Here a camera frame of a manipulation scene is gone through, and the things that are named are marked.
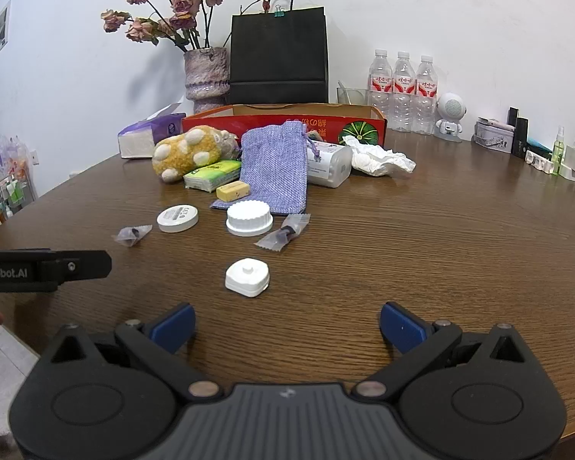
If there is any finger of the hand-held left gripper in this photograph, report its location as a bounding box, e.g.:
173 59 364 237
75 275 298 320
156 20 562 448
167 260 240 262
31 250 112 283

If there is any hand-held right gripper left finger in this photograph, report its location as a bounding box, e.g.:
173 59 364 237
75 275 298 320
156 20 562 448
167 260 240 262
38 303 223 401

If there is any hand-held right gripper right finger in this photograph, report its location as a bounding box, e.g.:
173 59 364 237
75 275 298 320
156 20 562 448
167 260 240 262
355 302 540 401

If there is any clear dark candy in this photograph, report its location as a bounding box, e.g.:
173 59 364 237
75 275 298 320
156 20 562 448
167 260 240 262
112 224 153 248
255 214 311 253

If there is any white square plastic gadget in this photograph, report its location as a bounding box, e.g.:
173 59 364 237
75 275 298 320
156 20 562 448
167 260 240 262
225 258 272 298

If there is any white ribbed jar lid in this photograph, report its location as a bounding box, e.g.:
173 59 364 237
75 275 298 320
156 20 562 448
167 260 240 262
225 200 274 237

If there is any small yellow eraser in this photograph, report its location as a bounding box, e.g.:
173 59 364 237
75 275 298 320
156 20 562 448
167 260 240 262
215 181 250 202

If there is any yellow white plush toy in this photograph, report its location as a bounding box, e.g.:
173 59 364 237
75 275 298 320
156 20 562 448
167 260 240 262
152 125 243 183

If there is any green tissue pack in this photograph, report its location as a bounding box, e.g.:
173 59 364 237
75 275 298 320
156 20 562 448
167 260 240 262
183 159 243 194

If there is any white tissue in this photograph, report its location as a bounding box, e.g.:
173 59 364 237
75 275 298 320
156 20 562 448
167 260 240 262
341 135 417 177

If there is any white plastic bottle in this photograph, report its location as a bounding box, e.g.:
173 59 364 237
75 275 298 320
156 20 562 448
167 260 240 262
307 143 353 189

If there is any purple burlap drawstring pouch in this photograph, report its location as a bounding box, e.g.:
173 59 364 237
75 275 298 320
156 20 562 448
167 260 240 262
210 121 319 215

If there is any red cardboard box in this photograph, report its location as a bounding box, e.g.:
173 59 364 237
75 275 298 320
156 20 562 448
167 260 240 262
181 103 388 147

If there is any cluttered storage shelf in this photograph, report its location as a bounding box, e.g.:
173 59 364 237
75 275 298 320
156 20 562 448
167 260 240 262
0 131 40 239

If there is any purple tissue box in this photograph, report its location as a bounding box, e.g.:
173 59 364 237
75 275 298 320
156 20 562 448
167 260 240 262
118 104 187 160

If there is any small grey tin box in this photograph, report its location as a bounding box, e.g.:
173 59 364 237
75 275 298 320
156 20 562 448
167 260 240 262
473 116 515 147

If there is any white pill organiser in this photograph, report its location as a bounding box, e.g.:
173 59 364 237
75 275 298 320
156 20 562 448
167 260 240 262
525 150 555 174

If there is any white robot figurine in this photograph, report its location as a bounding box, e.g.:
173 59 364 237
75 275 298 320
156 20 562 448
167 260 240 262
435 92 469 143

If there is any purple ceramic vase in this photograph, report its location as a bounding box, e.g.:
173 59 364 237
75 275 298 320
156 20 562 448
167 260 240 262
183 47 231 115

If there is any tall black cosmetic tube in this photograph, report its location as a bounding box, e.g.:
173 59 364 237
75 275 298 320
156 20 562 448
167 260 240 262
512 117 530 156

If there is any green spray bottle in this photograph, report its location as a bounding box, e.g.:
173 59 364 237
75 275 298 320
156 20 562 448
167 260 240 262
551 126 567 176

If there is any clear drinking glass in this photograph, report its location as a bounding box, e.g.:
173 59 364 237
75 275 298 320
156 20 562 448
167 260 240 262
336 81 371 106

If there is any clear water bottle red label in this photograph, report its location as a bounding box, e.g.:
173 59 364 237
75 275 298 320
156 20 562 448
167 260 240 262
414 56 438 135
393 51 417 133
370 49 394 131

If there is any dried pink rose bouquet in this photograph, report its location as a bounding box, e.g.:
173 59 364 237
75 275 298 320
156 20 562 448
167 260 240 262
100 0 227 53

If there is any black paper bag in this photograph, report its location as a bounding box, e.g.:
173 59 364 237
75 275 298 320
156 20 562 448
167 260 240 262
229 0 329 105

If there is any wall notice sheet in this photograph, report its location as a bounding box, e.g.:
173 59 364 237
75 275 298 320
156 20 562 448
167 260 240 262
0 2 12 61

